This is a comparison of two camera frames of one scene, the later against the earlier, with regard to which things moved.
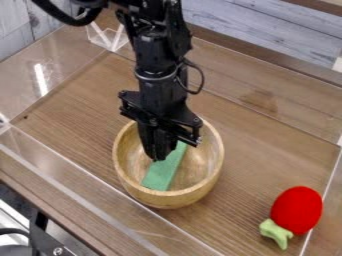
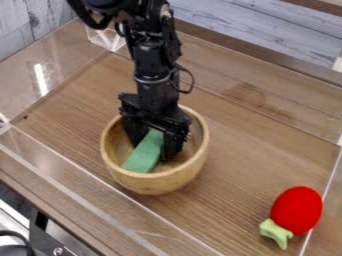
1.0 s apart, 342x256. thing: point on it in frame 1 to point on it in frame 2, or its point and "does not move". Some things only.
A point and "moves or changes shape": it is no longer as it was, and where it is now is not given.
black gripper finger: [154, 137] to [137, 129]
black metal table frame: [43, 243] does not move
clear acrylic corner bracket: [110, 38] does not move
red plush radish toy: [296, 214] does not move
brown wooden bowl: [198, 175] moves or changes shape
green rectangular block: [161, 169] to [146, 152]
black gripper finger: [167, 143] does not move
